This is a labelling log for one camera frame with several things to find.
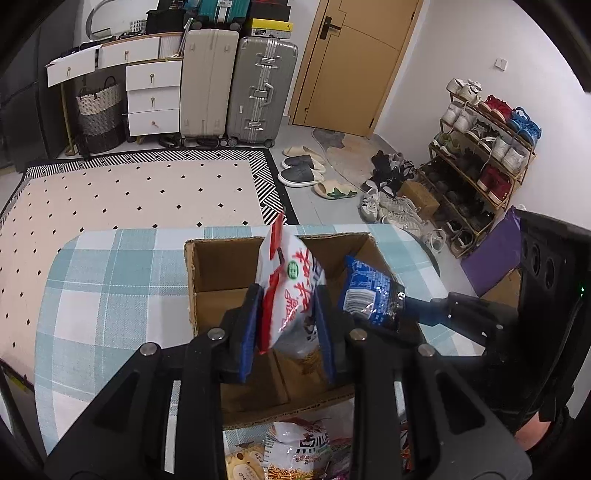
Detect white drawer dresser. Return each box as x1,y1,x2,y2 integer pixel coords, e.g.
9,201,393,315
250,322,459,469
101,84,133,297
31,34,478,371
45,32,185,158

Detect black bag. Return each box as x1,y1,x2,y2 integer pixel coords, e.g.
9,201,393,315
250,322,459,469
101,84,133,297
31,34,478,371
147,0,186,34

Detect grey slipper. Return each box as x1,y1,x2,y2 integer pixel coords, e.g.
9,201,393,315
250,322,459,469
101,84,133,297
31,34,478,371
278,167,327,188
281,155,327,171

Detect teal suitcase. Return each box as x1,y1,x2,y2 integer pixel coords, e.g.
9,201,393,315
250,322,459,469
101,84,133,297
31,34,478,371
196,0,252,31

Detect beige green slipper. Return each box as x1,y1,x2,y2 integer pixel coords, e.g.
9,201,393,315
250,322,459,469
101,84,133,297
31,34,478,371
314,181,359,200

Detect silver suitcase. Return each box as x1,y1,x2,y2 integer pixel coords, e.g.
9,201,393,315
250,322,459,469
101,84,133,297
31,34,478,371
226,36,299,148

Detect wooden door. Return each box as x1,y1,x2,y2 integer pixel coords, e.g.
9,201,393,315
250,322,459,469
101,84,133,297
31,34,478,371
288,0,423,138

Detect red noodle snack packet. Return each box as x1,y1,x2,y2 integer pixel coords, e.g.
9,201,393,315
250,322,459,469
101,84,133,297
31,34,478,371
398,418,414,474

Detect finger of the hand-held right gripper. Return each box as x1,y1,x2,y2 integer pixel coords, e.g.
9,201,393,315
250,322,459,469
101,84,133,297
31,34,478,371
358,318,485,358
403,292,520,344

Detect white ribbed bin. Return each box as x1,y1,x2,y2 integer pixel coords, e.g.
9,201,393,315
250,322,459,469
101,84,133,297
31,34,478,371
159,34,184,59

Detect beige suitcase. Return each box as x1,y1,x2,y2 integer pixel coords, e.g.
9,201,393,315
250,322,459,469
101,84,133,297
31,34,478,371
179,28,240,139

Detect pile of shoes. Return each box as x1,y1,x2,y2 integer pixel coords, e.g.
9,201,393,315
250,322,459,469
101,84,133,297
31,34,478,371
360,150,446,252

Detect cream pastry packet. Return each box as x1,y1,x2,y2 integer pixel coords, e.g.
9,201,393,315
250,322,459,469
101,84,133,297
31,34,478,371
225,444,267,480

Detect blue snack packet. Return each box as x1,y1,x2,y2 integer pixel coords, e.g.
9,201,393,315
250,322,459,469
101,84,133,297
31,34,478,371
337,255,407,330

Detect woven laundry basket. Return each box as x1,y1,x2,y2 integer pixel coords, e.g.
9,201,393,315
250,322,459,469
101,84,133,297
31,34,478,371
75,76,126,155

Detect dotted beige floor mat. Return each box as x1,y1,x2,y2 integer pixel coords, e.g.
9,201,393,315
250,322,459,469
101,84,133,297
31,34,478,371
0,148,298,374

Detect purple bag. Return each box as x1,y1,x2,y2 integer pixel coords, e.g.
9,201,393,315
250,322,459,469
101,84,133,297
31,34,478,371
461,208,523,296

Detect grey curved metal frame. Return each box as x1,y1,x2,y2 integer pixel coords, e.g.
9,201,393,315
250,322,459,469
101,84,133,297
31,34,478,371
85,0,122,43

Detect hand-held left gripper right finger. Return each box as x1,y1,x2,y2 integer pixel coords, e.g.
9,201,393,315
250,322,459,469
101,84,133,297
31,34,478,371
313,284,534,480

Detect white snack packet dark letters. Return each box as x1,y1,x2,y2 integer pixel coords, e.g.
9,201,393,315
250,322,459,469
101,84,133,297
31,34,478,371
264,418,334,480

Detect white snack packet red letters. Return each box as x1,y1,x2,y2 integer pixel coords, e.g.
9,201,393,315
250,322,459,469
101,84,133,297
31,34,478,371
255,211,328,377

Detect small brown cardboard box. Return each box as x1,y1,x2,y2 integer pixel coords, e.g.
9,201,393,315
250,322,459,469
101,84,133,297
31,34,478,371
398,180,440,219

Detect yellow black shoe box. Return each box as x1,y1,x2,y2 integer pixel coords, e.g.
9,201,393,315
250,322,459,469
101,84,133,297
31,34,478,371
244,18,294,40

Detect wooden shoe rack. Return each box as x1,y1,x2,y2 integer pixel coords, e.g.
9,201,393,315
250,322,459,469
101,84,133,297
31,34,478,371
418,90,539,259

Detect person's right forearm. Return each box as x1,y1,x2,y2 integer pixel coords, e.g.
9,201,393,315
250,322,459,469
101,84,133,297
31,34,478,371
512,408,578,462

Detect black red shoe box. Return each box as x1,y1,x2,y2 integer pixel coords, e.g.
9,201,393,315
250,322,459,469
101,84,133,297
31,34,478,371
249,0,293,21

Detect flat brown cardboard piece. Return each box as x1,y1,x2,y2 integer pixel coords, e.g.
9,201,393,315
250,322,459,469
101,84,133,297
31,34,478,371
482,268,523,308

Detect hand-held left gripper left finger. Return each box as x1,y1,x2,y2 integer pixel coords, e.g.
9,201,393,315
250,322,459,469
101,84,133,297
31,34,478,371
44,282,265,480

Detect grey door mat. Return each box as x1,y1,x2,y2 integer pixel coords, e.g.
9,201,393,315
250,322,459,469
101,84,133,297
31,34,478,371
312,128,347,149

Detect beige door mat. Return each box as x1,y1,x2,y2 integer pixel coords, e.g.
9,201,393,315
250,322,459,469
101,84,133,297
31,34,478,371
323,136,403,186

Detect rows of shoes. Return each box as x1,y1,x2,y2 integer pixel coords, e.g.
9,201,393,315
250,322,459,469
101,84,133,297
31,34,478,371
427,78,542,252

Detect purple snack packet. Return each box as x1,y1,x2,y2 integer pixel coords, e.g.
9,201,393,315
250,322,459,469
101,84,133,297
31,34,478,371
330,440,356,480

